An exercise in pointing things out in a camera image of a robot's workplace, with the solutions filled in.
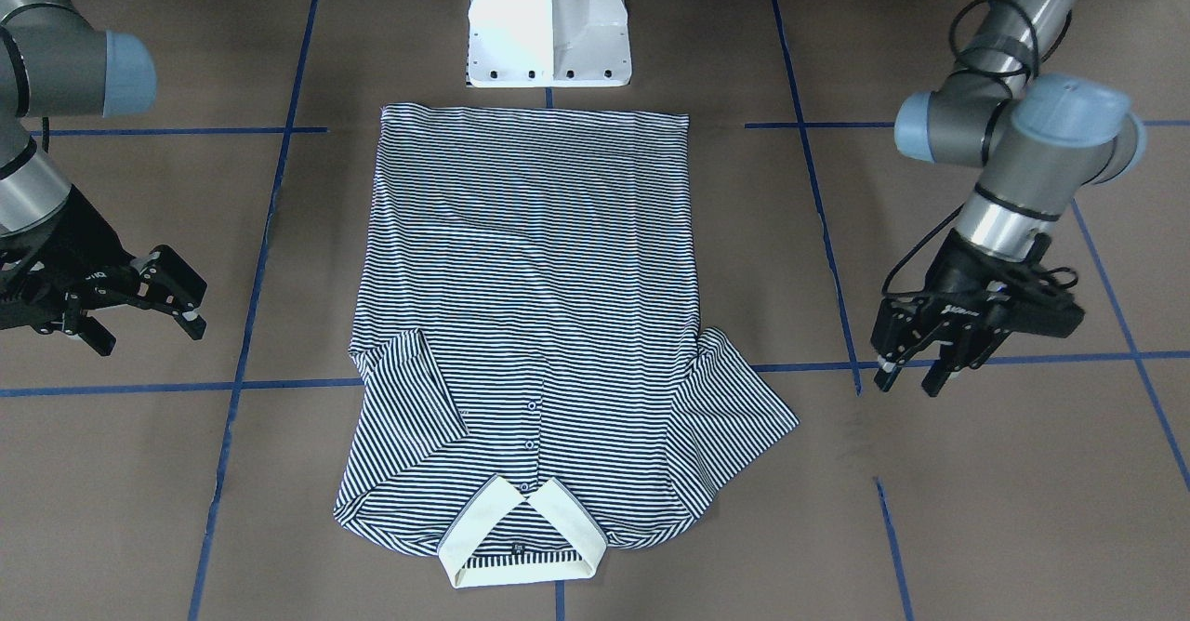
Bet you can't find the striped polo shirt white collar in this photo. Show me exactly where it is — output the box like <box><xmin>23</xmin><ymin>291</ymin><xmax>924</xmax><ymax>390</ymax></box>
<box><xmin>333</xmin><ymin>104</ymin><xmax>800</xmax><ymax>590</ymax></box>

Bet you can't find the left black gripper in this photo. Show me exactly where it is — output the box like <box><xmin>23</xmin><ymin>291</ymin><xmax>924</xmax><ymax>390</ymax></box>
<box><xmin>870</xmin><ymin>230</ymin><xmax>1085</xmax><ymax>399</ymax></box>

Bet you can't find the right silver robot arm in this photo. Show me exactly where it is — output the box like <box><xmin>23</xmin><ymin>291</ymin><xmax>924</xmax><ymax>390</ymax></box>
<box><xmin>1</xmin><ymin>0</ymin><xmax>207</xmax><ymax>357</ymax></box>

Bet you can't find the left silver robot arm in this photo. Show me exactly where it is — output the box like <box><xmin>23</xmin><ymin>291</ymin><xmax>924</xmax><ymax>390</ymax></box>
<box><xmin>870</xmin><ymin>0</ymin><xmax>1147</xmax><ymax>396</ymax></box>

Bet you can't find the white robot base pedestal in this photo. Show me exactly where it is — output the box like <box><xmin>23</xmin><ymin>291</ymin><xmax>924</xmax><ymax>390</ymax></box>
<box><xmin>465</xmin><ymin>0</ymin><xmax>633</xmax><ymax>88</ymax></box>

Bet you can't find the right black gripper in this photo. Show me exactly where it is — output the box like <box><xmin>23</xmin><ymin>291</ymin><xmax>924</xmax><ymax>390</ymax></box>
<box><xmin>4</xmin><ymin>189</ymin><xmax>207</xmax><ymax>357</ymax></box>

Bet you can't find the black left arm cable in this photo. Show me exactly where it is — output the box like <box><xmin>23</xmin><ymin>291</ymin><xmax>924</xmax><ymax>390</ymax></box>
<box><xmin>879</xmin><ymin>0</ymin><xmax>1079</xmax><ymax>297</ymax></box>

